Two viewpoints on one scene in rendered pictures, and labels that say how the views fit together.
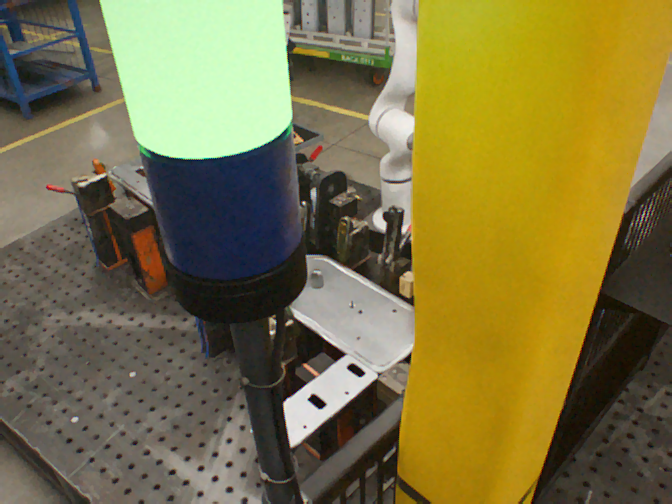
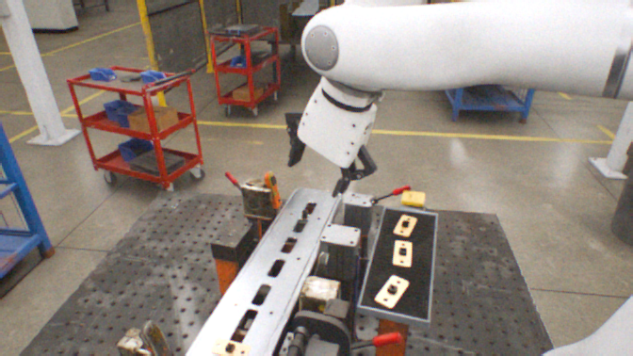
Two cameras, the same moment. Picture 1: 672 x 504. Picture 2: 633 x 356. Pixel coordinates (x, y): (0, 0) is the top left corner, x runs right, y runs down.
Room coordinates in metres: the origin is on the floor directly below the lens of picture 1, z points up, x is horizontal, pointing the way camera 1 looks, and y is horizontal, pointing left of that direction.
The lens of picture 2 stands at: (1.28, -0.32, 1.78)
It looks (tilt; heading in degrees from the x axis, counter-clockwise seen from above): 30 degrees down; 60
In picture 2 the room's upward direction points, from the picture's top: straight up
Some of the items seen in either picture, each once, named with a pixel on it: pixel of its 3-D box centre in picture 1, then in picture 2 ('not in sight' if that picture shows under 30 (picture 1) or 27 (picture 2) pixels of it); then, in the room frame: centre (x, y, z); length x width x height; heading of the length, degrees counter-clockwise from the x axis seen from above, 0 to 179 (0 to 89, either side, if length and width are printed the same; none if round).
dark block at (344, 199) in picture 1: (345, 257); not in sight; (1.40, -0.02, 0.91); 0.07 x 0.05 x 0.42; 133
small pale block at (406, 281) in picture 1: (406, 329); not in sight; (1.11, -0.17, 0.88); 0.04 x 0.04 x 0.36; 43
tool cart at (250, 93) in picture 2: not in sight; (247, 70); (2.99, 4.22, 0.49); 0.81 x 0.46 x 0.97; 40
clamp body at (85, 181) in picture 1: (103, 221); (262, 226); (1.72, 0.83, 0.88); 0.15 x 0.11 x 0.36; 133
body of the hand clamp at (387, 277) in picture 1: (394, 310); not in sight; (1.19, -0.15, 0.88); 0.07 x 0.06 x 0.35; 133
